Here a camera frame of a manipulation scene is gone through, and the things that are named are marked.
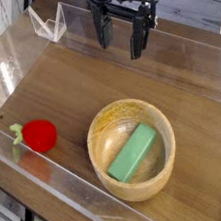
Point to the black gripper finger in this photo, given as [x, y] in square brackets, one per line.
[103, 25]
[139, 37]

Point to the red felt strawberry toy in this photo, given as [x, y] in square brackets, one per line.
[39, 135]

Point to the green rectangular block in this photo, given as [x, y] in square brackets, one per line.
[132, 153]

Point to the wooden bowl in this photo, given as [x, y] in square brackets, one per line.
[109, 131]

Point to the clear acrylic corner bracket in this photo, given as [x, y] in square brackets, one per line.
[50, 29]

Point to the clear acrylic back wall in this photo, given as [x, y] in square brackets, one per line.
[185, 63]

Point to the clear acrylic wall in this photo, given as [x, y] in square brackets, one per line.
[53, 192]
[185, 63]

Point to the clear acrylic front wall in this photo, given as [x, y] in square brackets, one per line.
[53, 192]

